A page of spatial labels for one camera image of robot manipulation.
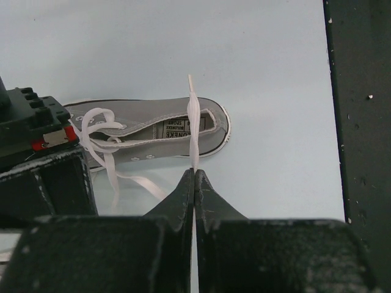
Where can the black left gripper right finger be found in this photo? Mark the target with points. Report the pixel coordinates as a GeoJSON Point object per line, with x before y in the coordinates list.
{"type": "Point", "coordinates": [210, 210]}

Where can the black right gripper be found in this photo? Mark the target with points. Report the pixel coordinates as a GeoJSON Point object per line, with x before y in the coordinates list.
{"type": "Point", "coordinates": [44, 168]}

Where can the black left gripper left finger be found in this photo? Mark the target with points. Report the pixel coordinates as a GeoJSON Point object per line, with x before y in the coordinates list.
{"type": "Point", "coordinates": [171, 268]}

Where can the grey canvas sneaker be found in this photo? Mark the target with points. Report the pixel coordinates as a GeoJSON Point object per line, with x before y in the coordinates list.
{"type": "Point", "coordinates": [155, 128]}

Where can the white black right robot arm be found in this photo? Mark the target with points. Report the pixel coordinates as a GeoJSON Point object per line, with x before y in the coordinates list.
{"type": "Point", "coordinates": [300, 90]}

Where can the white shoelace of sneaker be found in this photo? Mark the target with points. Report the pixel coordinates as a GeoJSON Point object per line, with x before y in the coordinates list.
{"type": "Point", "coordinates": [98, 118]}

